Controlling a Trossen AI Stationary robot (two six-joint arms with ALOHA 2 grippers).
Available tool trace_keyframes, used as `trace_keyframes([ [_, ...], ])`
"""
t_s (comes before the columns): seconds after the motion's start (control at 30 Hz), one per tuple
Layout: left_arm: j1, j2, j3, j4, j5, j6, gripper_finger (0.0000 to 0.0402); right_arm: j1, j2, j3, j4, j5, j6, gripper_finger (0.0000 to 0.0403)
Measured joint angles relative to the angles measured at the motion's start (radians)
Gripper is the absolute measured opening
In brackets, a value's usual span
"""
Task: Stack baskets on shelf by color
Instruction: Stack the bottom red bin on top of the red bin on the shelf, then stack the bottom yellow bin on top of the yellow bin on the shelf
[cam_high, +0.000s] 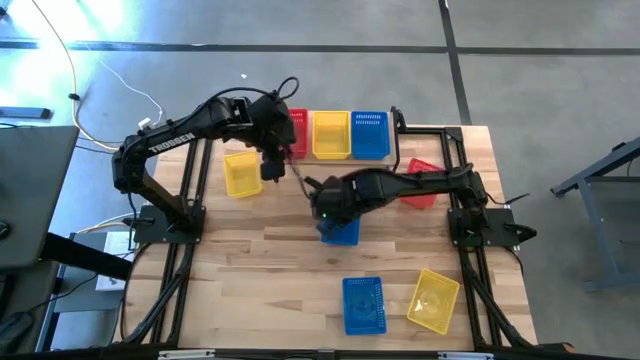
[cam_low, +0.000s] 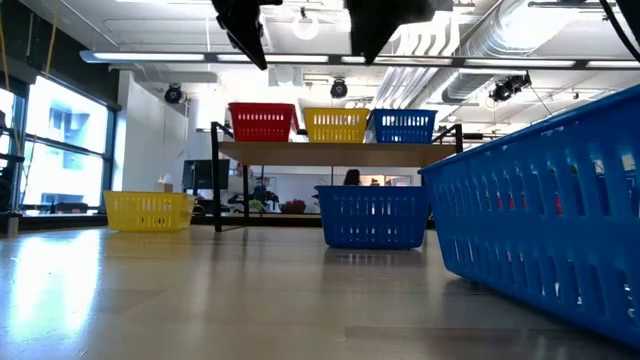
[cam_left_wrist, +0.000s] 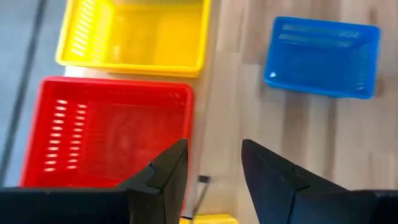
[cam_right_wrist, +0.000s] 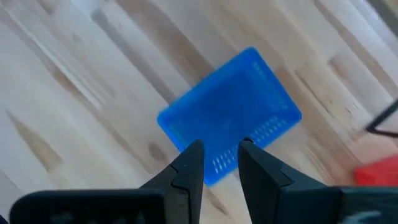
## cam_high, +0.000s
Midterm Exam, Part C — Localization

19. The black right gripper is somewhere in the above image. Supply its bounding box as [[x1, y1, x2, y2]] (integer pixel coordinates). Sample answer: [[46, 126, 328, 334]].
[[304, 171, 365, 236]]

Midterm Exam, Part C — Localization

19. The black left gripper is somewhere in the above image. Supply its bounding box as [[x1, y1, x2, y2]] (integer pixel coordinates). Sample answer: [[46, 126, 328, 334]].
[[248, 93, 311, 200]]

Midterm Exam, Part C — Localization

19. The blue plastic basket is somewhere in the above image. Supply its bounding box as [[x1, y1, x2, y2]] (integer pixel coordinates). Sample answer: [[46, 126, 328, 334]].
[[319, 217, 362, 247], [341, 276, 388, 336], [350, 110, 392, 162]]

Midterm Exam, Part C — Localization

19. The red plastic basket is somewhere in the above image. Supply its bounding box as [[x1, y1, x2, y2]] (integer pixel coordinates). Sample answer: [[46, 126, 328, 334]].
[[288, 107, 310, 161], [399, 157, 446, 210]]

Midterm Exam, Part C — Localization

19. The yellow plastic basket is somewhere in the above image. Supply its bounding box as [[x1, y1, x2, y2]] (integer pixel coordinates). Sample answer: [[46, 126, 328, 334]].
[[311, 110, 352, 161], [406, 268, 461, 336], [222, 150, 264, 200]]

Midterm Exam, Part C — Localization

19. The wooden shelf with black legs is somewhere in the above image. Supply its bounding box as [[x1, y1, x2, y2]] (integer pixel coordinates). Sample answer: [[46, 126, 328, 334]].
[[287, 106, 403, 169]]

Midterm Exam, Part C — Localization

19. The white paper box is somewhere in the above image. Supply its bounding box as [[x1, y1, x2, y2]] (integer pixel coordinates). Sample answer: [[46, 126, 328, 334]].
[[94, 230, 137, 292]]

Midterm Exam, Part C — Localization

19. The black desk crossbar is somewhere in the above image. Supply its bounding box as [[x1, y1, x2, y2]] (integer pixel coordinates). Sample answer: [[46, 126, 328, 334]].
[[39, 232, 134, 281]]

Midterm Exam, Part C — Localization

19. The grey desk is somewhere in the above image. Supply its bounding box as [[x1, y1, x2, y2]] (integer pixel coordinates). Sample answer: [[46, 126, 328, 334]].
[[0, 124, 81, 271]]

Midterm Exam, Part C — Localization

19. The dark flat floor strip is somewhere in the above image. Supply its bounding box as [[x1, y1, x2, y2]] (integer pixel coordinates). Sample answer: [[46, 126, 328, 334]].
[[0, 106, 53, 120]]

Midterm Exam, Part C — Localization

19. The black aluminium table frame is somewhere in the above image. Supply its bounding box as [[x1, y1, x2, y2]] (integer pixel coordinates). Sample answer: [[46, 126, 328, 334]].
[[112, 122, 539, 354]]

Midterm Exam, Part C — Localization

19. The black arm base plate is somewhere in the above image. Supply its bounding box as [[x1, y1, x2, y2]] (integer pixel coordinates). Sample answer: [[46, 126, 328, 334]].
[[447, 206, 539, 250], [133, 203, 207, 246]]

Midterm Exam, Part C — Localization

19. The white cable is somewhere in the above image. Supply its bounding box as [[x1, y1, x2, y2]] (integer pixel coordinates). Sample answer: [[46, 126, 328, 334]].
[[99, 59, 165, 127]]

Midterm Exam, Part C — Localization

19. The white bracket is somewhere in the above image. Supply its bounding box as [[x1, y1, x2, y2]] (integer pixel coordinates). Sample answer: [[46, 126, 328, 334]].
[[158, 349, 216, 360]]

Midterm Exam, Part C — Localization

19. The yellow cable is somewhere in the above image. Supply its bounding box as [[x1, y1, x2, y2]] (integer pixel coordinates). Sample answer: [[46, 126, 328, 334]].
[[29, 0, 151, 151]]

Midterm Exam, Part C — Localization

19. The blue-grey metal table frame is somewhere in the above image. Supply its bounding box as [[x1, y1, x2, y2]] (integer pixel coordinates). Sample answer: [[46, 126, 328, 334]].
[[549, 135, 640, 293]]

